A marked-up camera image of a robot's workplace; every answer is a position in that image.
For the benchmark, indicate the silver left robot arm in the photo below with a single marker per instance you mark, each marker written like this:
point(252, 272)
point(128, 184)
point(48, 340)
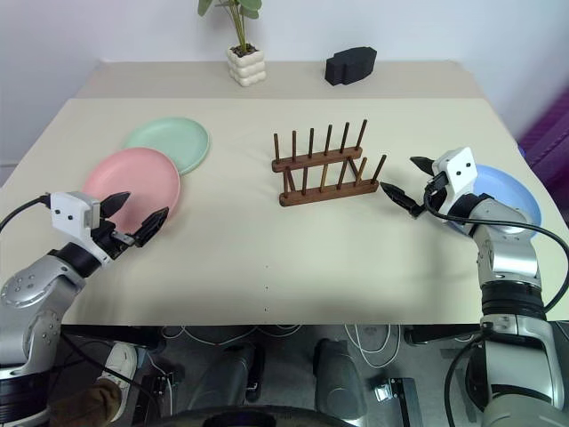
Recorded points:
point(31, 284)

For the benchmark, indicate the green plate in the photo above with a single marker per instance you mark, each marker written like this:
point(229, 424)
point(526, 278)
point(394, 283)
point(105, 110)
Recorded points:
point(169, 138)

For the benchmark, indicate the wooden dish rack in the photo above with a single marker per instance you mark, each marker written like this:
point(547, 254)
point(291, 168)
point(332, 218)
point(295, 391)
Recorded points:
point(329, 194)

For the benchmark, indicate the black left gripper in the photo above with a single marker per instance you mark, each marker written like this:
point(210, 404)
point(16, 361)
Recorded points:
point(109, 240)

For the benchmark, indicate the pink plate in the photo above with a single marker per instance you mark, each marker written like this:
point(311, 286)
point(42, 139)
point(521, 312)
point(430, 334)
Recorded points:
point(133, 178)

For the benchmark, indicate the brown trouser leg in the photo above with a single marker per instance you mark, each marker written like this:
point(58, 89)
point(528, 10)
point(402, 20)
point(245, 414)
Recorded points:
point(84, 400)

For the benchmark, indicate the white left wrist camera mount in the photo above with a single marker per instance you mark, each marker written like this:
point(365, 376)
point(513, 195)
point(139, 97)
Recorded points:
point(66, 212)

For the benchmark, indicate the white bubbly ceramic pot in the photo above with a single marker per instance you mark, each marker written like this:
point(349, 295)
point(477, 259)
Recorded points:
point(246, 66)

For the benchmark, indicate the blue plate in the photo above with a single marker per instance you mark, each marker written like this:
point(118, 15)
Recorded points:
point(502, 187)

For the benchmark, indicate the purple fabric object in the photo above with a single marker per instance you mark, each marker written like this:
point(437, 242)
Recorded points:
point(551, 133)

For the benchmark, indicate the white shoe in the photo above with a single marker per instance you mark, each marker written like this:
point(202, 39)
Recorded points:
point(120, 362)

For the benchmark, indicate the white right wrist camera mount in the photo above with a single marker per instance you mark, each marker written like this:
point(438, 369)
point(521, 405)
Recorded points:
point(460, 171)

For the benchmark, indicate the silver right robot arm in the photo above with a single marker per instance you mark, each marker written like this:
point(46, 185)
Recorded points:
point(507, 258)

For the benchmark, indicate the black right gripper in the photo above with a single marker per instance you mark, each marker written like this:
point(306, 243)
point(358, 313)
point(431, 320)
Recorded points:
point(438, 181)

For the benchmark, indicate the dark rounded shape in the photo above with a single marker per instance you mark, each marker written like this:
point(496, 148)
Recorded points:
point(338, 378)
point(233, 373)

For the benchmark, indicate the green leafy plant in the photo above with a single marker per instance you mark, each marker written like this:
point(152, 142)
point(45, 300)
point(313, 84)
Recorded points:
point(240, 26)

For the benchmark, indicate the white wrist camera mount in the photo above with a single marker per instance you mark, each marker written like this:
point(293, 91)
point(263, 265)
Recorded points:
point(66, 212)
point(460, 171)

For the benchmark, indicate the black metal bracket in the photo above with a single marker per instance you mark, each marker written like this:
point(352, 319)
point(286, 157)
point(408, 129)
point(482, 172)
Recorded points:
point(400, 396)

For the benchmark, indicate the black foam block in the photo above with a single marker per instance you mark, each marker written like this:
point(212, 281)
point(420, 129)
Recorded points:
point(351, 66)

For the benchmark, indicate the dark round rim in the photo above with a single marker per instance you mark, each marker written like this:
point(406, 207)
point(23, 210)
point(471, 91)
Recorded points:
point(258, 411)

